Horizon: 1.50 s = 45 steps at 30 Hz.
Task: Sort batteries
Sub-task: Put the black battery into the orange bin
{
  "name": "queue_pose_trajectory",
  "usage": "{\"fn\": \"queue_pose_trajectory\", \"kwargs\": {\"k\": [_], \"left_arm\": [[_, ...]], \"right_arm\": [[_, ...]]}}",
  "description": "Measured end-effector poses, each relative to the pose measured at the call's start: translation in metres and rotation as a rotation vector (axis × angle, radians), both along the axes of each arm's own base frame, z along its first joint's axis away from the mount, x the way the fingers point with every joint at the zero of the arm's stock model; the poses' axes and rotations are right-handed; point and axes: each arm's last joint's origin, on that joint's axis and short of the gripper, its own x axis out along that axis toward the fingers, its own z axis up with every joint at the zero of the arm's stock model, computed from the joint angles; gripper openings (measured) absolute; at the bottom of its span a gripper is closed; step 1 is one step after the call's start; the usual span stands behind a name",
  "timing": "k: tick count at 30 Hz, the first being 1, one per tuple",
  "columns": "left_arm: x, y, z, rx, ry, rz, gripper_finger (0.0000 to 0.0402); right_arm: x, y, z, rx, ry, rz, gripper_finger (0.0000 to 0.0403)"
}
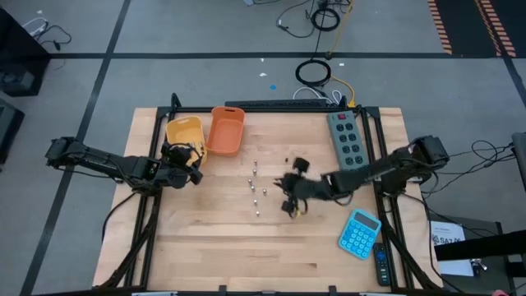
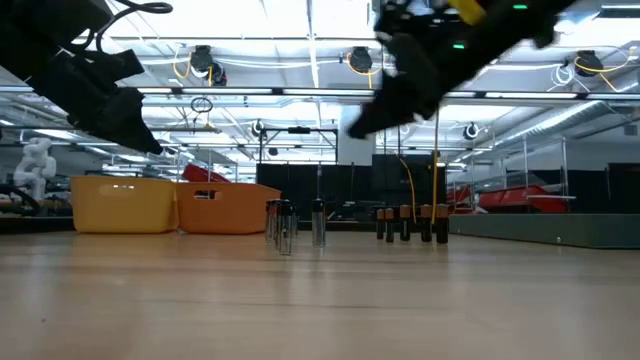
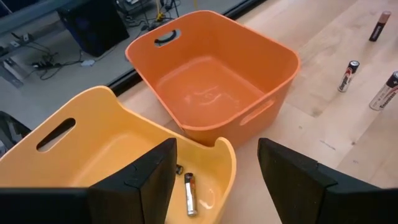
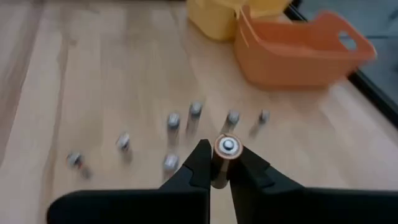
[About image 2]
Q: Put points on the black partition wall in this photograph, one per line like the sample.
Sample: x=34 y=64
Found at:
x=300 y=185

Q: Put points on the silver ceiling air duct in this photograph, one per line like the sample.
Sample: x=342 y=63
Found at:
x=560 y=120

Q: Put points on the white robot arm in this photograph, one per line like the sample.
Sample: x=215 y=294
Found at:
x=35 y=165

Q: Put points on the yellow tape tag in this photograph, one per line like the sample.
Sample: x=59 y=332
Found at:
x=467 y=10

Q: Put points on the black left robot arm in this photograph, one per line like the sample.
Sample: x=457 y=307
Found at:
x=30 y=30

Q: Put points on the long ceiling light bar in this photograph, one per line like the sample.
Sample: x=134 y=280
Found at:
x=320 y=91

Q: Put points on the black gantry frame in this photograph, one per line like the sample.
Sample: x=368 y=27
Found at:
x=300 y=130

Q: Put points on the yellow plastic bin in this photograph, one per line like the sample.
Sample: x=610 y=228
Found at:
x=125 y=205

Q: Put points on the black copper-top battery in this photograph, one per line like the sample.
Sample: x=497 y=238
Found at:
x=389 y=227
x=442 y=227
x=405 y=225
x=426 y=225
x=380 y=225

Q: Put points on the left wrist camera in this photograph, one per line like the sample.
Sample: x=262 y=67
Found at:
x=115 y=65

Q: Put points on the orange plastic bin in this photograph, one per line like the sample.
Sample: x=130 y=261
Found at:
x=230 y=210

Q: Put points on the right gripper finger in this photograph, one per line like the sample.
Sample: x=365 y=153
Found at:
x=395 y=105

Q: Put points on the red storage bin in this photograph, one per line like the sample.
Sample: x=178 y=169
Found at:
x=200 y=174

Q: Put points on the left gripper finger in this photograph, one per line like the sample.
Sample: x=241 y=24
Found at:
x=130 y=130

